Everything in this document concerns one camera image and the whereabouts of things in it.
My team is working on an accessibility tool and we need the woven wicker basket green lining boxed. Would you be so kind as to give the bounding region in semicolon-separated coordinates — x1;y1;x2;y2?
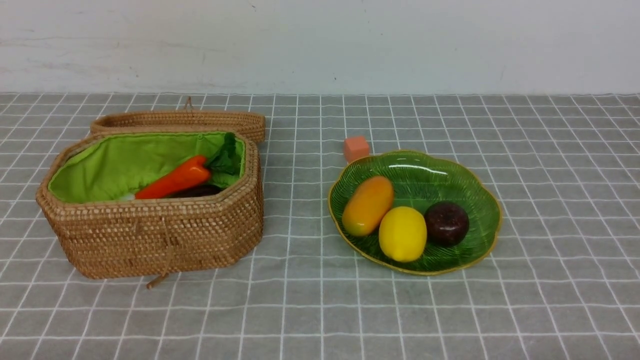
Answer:
36;130;265;282

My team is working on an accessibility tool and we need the small orange cube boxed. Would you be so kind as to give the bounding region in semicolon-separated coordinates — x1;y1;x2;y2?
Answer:
343;136;371;164

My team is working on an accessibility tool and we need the grey checkered tablecloth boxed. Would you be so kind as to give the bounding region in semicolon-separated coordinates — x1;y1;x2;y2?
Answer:
0;93;640;360

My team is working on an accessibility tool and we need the yellow lemon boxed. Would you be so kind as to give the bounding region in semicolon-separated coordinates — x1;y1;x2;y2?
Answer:
378;206;428;264

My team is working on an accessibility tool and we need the green glass leaf plate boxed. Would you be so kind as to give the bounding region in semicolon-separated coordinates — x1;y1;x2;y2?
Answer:
327;150;503;276

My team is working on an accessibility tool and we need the orange carrot with green leaves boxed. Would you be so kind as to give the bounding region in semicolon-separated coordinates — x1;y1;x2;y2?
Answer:
133;132;240;199

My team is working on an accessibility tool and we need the purple eggplant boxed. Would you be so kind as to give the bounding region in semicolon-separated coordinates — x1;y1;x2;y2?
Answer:
166;183;223;199

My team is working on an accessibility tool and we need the woven wicker basket lid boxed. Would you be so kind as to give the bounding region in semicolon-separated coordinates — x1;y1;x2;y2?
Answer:
90;96;266;144

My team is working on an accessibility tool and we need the dark red passion fruit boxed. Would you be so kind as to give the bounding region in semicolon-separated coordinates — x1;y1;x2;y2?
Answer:
423;201;470;248

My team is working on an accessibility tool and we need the orange yellow mango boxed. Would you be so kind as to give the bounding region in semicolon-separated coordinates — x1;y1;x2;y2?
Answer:
342;175;394;237

